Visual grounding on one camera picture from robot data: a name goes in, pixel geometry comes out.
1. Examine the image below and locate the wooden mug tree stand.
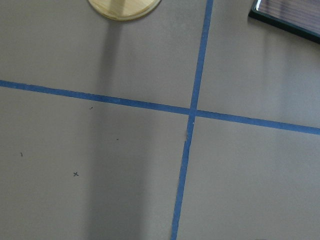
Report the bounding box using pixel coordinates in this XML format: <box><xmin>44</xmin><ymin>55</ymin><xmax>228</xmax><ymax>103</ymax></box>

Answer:
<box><xmin>88</xmin><ymin>0</ymin><xmax>161</xmax><ymax>22</ymax></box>

